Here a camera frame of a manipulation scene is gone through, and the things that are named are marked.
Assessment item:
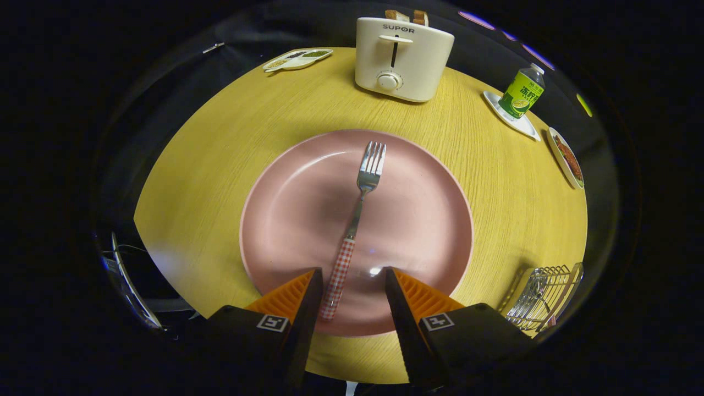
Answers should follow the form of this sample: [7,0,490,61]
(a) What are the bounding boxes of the cream toaster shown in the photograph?
[355,16,455,103]

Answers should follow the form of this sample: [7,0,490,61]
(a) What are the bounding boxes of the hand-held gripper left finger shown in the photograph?
[206,267,324,388]

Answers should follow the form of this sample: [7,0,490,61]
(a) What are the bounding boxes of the fork with checkered handle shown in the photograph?
[321,141,387,322]

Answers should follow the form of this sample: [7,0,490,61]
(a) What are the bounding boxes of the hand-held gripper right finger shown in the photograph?
[384,267,534,386]

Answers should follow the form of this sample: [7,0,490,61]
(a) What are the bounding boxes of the open laptop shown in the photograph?
[102,231,163,331]

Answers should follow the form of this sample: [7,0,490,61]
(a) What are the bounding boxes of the fried meat piece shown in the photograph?
[554,135,582,182]

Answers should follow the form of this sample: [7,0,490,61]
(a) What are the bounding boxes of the white food plate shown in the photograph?
[547,127,585,190]

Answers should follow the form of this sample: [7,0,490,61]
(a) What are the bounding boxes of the white divided bean dish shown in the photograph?
[262,48,334,73]

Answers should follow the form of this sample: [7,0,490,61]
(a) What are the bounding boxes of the pink plate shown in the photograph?
[239,129,474,337]

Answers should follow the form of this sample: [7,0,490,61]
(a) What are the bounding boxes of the white square coaster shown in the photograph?
[483,91,542,142]

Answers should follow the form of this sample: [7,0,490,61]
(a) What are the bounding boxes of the green tea bottle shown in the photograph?
[498,63,546,120]

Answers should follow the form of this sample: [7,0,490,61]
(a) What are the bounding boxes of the metal wire basket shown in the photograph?
[499,262,584,334]

